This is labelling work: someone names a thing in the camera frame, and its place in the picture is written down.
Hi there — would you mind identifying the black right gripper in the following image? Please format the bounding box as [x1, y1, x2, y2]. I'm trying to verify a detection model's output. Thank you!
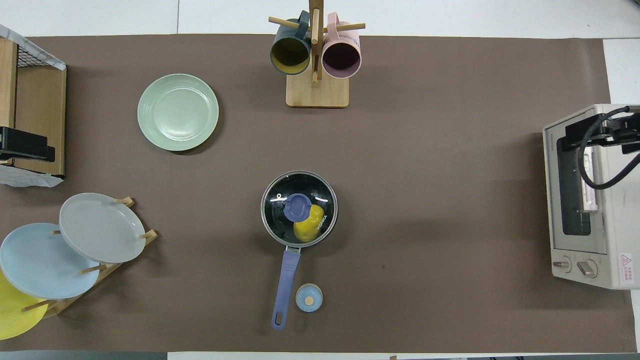
[559, 111, 640, 155]

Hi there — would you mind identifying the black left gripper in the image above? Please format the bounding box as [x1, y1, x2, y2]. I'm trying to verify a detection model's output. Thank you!
[0, 126, 56, 163]

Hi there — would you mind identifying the glass lid blue knob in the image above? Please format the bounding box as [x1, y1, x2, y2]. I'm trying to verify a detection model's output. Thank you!
[260, 171, 339, 248]

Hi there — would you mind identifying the yellow lemon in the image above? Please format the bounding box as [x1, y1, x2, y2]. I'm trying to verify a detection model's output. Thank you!
[293, 205, 326, 244]

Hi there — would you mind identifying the grey plate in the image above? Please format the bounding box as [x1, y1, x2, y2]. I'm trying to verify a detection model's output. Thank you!
[59, 193, 147, 264]

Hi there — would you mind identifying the light blue plate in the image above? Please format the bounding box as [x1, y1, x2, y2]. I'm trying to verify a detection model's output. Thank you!
[0, 223, 101, 300]

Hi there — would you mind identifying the pale green plate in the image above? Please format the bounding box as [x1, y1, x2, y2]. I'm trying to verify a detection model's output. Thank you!
[137, 73, 220, 152]

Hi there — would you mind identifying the wooden plate rack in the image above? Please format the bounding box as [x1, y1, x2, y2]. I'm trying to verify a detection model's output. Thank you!
[21, 196, 159, 318]

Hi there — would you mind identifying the yellow plate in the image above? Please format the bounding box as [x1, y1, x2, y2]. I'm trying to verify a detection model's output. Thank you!
[0, 270, 49, 341]

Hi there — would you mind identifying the dark wooden shelf board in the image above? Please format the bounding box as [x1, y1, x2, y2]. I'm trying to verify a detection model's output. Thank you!
[14, 65, 67, 177]

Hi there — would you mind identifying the beige toaster oven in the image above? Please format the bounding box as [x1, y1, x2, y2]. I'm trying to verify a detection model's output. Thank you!
[542, 103, 640, 291]

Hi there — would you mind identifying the brown table mat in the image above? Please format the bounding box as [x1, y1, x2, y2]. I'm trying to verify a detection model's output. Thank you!
[0, 33, 638, 354]

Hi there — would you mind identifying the pink mug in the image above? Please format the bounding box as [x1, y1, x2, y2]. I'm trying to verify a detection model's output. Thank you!
[321, 12, 362, 80]

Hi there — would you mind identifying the dark teal mug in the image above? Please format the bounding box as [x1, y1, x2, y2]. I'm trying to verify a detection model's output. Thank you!
[270, 11, 313, 76]

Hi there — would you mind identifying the wooden mug tree stand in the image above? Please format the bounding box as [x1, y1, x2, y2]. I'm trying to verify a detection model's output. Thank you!
[268, 0, 366, 109]

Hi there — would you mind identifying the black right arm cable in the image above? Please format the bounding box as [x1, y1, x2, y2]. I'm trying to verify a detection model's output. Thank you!
[577, 105, 640, 191]

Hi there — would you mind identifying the black pot blue handle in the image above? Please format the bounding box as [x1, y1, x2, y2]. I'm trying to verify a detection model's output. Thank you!
[260, 170, 339, 331]

